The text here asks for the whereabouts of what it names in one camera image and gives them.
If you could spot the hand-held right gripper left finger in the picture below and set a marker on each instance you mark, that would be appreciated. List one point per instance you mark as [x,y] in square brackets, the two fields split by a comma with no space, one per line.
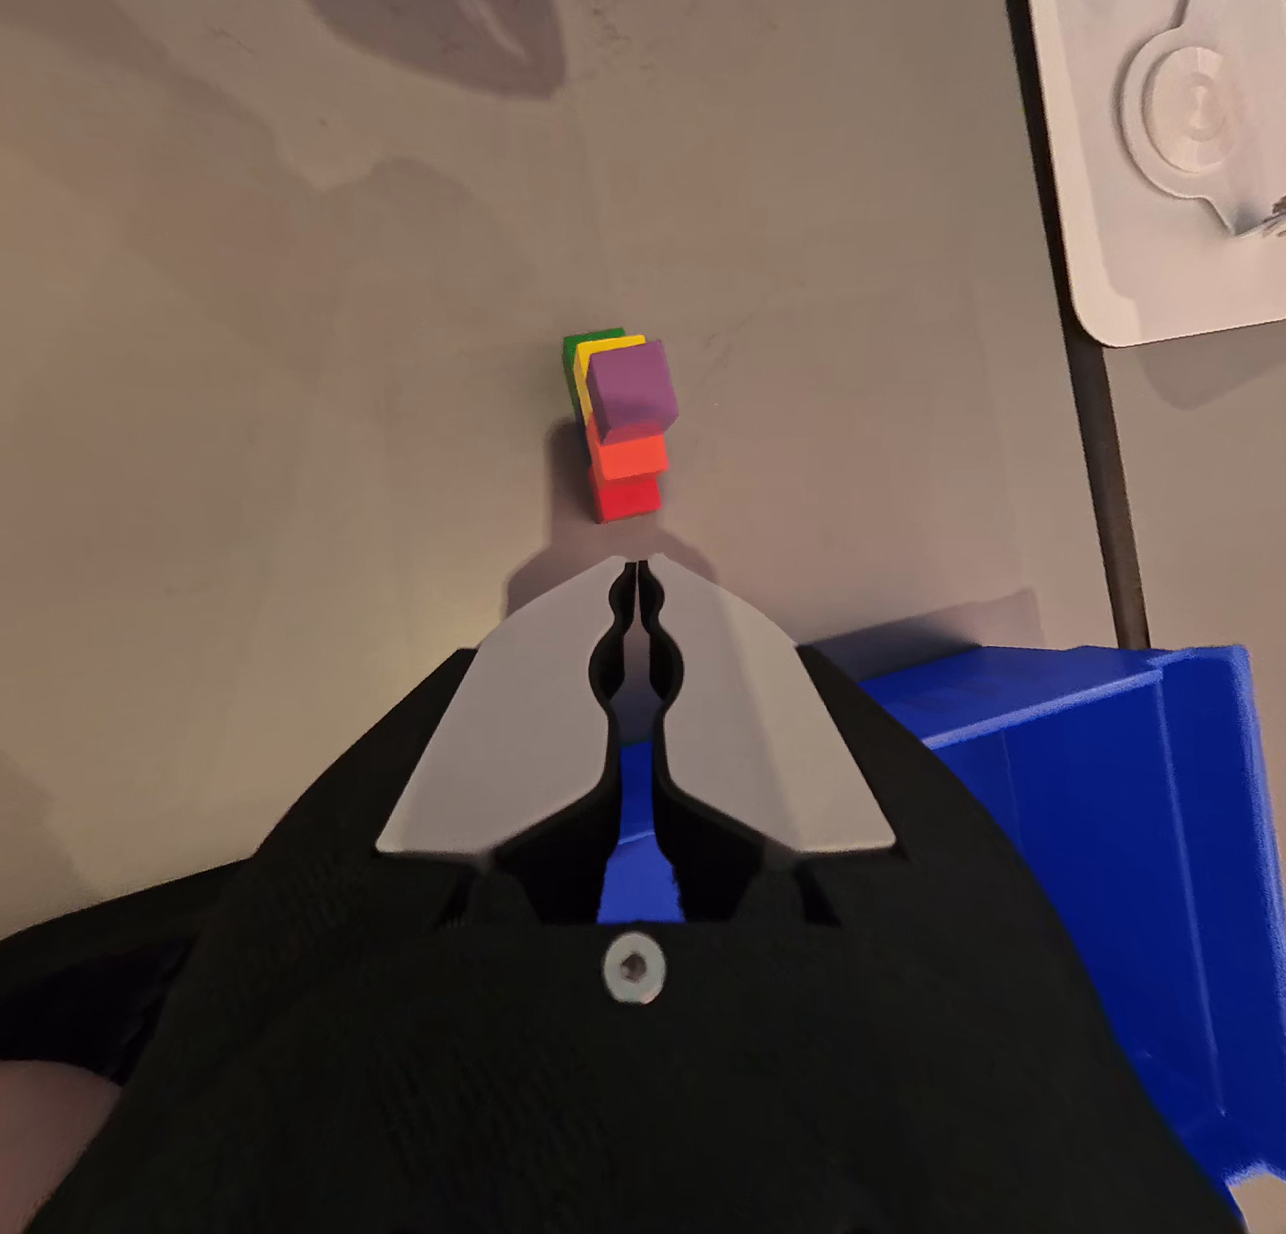
[502,742]

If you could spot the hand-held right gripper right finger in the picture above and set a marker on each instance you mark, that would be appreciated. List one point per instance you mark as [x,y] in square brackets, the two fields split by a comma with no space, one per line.
[763,742]

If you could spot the red wooden cube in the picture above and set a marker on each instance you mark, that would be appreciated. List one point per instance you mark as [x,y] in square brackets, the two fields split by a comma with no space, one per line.
[624,499]

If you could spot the orange wooden cube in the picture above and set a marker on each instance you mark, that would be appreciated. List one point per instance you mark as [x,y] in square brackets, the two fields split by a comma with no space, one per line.
[629,453]

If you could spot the blue plastic bin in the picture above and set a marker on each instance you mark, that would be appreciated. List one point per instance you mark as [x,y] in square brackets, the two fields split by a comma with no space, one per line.
[1105,853]

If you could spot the yellow wooden cube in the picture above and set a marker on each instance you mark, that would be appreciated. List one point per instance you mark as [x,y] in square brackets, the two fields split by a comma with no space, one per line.
[581,391]

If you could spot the purple wooden cube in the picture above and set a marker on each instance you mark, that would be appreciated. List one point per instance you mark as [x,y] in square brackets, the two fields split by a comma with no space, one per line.
[631,386]

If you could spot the green wooden cube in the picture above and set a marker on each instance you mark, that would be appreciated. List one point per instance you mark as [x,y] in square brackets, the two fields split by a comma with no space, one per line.
[570,347]

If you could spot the person's right forearm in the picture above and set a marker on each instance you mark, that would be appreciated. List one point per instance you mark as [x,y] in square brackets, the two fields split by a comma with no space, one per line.
[51,1154]

